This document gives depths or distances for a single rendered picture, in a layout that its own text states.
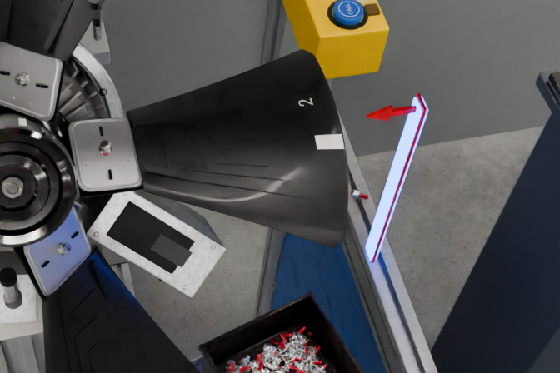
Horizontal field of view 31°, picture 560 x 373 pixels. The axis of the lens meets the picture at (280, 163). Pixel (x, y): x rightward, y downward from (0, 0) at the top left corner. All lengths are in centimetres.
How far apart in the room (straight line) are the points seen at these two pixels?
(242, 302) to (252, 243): 16
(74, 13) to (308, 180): 30
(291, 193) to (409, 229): 142
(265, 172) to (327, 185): 7
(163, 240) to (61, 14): 32
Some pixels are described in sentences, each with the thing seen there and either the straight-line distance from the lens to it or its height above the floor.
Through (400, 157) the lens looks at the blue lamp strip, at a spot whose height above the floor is 109.
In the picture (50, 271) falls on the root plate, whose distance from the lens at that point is 105.
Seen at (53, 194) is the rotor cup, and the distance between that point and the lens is 99.
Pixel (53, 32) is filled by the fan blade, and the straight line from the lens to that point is 99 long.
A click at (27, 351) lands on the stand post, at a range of 158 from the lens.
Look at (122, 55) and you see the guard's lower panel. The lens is 200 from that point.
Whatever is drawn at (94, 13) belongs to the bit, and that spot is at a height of 139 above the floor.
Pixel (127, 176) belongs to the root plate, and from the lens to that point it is 103.
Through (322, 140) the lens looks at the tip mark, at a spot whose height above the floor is 117.
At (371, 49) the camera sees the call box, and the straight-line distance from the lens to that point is 137.
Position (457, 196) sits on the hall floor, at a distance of 255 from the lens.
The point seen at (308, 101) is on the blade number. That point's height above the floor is 118.
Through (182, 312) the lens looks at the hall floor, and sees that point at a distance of 228.
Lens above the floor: 203
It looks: 54 degrees down
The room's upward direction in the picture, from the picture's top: 10 degrees clockwise
